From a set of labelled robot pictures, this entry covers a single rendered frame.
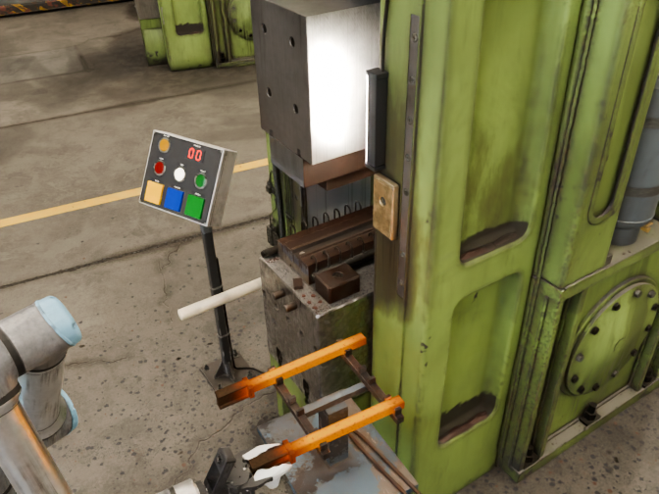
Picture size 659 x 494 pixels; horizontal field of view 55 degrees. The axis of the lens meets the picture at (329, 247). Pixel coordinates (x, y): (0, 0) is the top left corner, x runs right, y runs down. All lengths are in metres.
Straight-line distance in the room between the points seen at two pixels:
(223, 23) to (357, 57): 5.01
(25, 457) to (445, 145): 1.11
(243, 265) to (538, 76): 2.36
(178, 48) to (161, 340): 4.00
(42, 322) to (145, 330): 2.04
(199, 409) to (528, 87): 1.95
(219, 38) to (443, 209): 5.31
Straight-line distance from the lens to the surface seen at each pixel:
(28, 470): 1.44
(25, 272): 4.07
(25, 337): 1.38
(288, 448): 1.56
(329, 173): 1.88
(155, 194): 2.46
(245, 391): 1.71
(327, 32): 1.67
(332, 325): 2.00
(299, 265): 2.06
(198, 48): 6.79
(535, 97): 1.80
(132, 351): 3.31
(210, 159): 2.31
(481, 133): 1.70
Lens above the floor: 2.18
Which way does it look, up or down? 35 degrees down
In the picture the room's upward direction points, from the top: 1 degrees counter-clockwise
